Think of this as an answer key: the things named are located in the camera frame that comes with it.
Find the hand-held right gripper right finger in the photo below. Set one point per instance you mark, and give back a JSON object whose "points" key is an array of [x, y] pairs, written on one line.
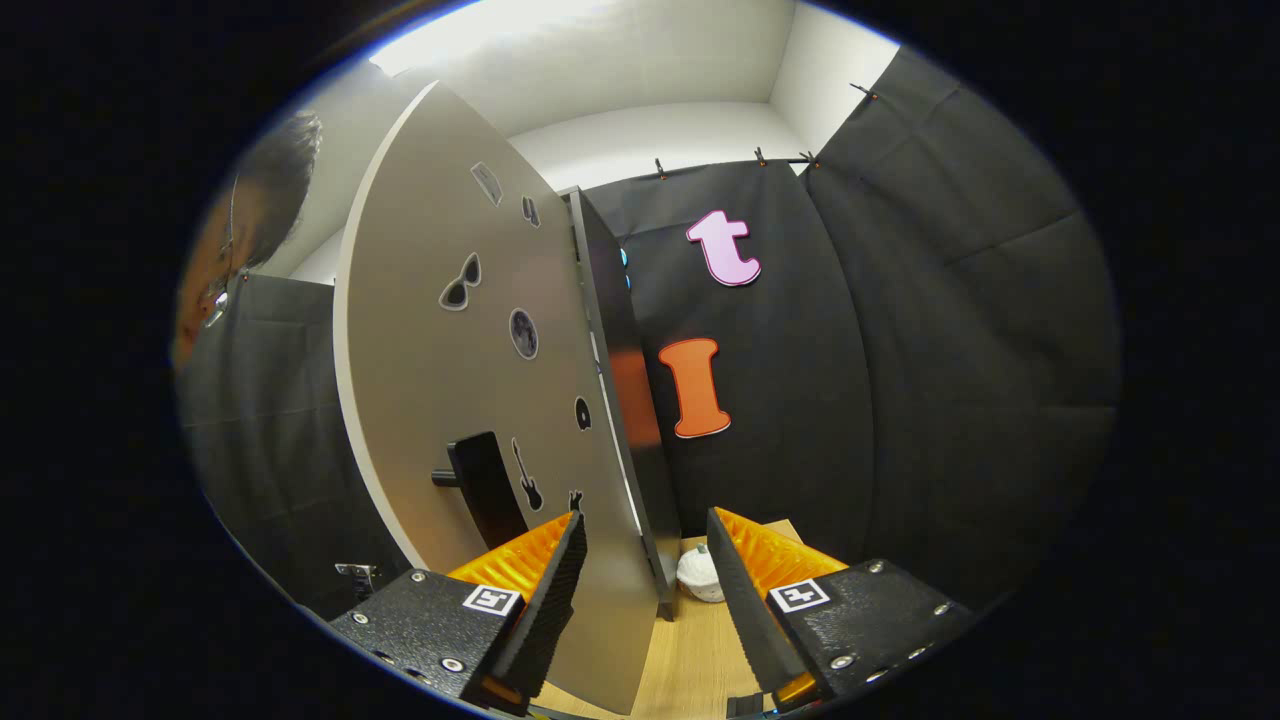
{"points": [[745, 610]]}

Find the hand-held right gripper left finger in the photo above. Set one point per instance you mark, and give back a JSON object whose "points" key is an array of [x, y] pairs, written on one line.
{"points": [[545, 600]]}

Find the beige cabinet door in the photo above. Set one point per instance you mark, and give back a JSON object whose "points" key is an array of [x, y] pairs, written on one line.
{"points": [[420, 380]]}

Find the grey cabinet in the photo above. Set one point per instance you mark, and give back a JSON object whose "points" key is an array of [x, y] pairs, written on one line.
{"points": [[625, 330]]}

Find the white round ornament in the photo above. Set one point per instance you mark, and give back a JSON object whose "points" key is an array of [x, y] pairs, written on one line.
{"points": [[697, 575]]}

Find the black backdrop cloth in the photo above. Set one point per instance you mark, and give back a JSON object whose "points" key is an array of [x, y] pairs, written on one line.
{"points": [[900, 350]]}

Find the person's head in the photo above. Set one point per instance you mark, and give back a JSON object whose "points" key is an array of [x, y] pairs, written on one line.
{"points": [[270, 190]]}

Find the silver metal bracket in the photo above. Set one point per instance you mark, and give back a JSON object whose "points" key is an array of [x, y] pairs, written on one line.
{"points": [[357, 575]]}

